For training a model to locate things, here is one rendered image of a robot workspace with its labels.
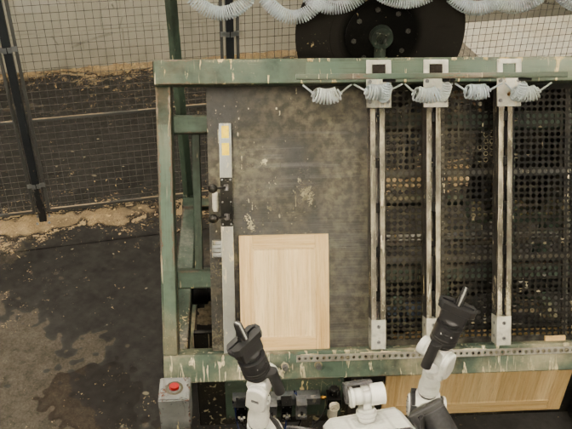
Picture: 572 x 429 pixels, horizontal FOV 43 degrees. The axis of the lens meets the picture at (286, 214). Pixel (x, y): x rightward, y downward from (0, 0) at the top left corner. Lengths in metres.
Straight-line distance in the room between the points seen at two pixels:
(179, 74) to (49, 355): 2.14
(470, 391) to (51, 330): 2.46
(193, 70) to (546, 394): 2.31
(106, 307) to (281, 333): 1.85
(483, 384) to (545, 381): 0.31
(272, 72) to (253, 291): 0.90
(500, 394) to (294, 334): 1.18
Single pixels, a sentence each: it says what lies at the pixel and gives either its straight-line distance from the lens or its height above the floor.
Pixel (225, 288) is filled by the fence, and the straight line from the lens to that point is 3.05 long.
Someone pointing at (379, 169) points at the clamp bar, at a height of 1.56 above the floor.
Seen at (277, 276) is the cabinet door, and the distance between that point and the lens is 3.07.
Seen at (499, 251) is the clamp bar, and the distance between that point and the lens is 3.18.
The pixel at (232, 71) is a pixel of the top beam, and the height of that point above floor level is 1.92.
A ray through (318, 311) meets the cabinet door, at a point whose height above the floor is 1.03.
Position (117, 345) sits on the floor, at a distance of 4.49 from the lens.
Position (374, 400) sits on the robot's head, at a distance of 2.28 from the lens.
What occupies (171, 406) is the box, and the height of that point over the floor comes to 0.89.
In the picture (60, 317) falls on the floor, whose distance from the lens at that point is 4.75.
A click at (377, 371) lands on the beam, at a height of 0.82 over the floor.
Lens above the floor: 3.14
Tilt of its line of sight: 35 degrees down
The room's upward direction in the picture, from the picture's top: 1 degrees clockwise
